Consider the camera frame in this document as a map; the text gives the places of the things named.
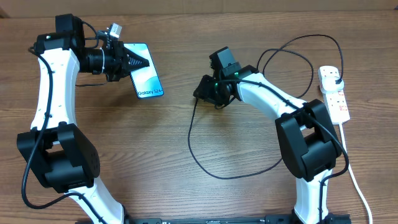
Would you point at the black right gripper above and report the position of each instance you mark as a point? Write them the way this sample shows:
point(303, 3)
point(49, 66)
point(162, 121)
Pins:
point(205, 93)

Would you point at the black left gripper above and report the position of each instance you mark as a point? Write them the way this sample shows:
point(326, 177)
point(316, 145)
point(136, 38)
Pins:
point(122, 68)

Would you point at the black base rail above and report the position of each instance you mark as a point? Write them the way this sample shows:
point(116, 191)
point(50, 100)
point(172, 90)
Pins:
point(268, 219)

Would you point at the white power strip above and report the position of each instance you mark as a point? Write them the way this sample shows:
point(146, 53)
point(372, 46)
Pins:
point(335, 102)

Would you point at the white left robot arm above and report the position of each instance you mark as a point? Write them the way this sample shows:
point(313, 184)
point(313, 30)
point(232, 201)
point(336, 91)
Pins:
point(55, 150)

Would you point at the white charger adapter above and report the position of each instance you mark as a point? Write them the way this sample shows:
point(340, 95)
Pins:
point(331, 84)

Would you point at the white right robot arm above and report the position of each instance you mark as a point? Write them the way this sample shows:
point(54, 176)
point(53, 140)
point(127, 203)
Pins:
point(308, 143)

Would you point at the blue Galaxy smartphone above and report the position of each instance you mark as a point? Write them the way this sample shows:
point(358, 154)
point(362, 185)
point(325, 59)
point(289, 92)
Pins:
point(145, 80)

